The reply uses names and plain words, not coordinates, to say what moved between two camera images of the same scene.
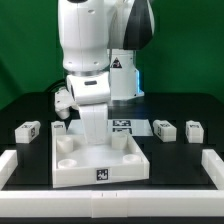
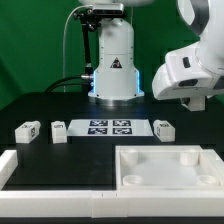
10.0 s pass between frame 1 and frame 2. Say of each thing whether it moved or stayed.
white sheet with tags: stayed
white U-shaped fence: stayed
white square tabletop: moved
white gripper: moved
